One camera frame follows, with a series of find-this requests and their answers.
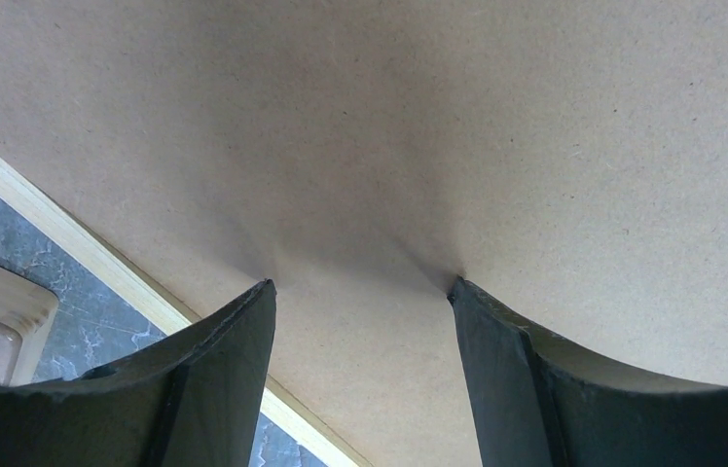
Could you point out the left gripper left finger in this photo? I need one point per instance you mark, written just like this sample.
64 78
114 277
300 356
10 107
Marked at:
191 399

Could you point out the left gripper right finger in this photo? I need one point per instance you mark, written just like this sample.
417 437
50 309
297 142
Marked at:
540 399

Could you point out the brown frame backing board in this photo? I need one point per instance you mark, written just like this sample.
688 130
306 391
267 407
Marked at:
569 157

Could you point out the wooden picture frame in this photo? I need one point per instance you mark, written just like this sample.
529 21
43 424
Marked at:
159 306

